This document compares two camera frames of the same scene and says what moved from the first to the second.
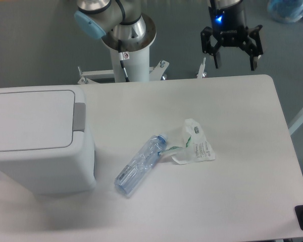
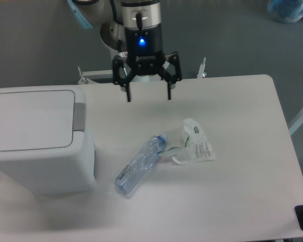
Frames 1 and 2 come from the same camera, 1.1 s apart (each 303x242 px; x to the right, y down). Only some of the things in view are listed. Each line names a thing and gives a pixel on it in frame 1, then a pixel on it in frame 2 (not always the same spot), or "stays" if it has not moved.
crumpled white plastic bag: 197,148 stays
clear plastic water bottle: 146,158 stays
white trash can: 40,141 stays
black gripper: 229,27 → 145,52
